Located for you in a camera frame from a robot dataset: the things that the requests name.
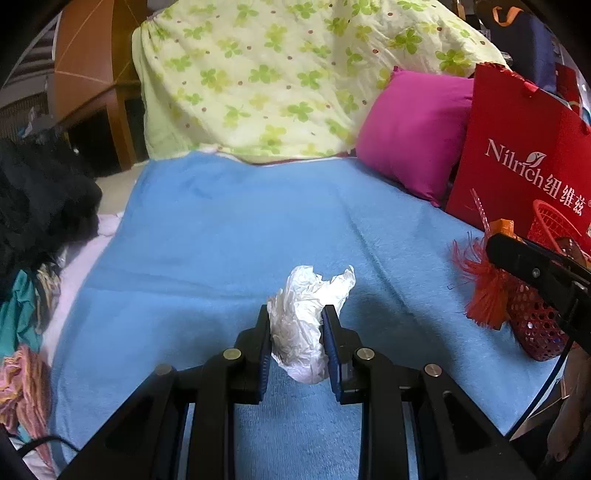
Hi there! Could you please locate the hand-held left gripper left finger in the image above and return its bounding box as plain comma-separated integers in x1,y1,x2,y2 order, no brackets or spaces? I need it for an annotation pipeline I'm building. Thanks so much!
58,305,273,480

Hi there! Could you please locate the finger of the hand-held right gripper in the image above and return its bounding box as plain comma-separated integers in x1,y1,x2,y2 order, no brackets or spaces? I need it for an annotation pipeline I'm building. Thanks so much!
485,233,591,344

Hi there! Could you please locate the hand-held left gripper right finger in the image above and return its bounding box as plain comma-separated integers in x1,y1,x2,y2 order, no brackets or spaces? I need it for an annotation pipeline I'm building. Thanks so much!
321,305,539,480

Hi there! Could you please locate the orange wrapper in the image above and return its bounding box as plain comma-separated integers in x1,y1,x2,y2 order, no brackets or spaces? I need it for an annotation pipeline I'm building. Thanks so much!
489,219,525,243

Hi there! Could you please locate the white plastic bag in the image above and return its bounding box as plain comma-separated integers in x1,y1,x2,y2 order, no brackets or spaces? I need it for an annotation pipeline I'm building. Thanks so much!
267,264,356,384

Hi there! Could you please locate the red mesh basket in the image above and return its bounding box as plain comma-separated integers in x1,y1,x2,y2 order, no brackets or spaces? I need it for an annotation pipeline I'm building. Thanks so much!
505,199,589,361

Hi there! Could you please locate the red ribbon strip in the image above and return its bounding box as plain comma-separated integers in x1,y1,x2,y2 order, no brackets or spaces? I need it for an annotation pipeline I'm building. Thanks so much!
470,188,492,234

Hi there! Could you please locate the blue blanket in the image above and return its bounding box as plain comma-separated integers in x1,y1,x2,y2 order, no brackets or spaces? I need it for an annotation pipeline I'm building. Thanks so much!
48,151,568,480

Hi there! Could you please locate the red tote bag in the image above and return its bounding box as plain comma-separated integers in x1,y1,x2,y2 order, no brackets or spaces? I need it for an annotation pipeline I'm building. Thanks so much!
444,64,591,259

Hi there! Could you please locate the pink pillow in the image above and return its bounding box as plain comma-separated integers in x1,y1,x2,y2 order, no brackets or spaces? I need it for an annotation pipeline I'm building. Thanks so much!
355,67,476,208

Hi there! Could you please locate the white bed sheet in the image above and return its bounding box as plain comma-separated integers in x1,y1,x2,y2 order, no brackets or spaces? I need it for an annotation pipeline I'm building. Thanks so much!
41,212,125,352

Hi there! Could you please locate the beige mattress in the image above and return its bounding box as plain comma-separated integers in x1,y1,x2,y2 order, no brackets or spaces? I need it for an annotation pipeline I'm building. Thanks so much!
95,159,151,215

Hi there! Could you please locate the yellow striped cloth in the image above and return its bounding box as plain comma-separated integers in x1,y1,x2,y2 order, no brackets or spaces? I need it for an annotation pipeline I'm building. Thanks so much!
37,263,63,296

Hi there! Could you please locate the pink striped cloth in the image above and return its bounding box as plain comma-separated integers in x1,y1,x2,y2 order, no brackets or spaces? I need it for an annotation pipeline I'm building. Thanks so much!
0,344,54,462

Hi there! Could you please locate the teal cloth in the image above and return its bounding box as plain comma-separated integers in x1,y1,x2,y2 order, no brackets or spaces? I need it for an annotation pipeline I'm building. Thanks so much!
0,270,47,356

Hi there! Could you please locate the black plush garment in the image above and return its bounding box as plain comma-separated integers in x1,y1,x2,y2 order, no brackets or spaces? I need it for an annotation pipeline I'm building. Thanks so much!
0,138,103,287

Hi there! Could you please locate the wooden cabinet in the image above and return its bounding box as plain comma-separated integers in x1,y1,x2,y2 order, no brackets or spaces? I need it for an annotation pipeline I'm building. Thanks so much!
53,0,148,116
58,78,151,178

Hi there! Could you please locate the green clover print quilt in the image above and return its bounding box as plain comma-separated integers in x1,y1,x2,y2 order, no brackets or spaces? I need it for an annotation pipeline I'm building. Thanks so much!
131,0,509,164

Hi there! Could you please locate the blue cable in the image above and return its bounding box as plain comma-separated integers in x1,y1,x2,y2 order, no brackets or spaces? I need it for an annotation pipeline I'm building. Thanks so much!
508,342,573,444

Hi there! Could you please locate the navy bag with orange handles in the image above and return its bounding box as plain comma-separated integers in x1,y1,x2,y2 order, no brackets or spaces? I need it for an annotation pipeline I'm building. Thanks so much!
480,0,559,88

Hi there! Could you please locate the black cable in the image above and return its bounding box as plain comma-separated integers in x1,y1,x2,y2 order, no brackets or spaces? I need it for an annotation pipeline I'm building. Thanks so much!
9,436,81,455

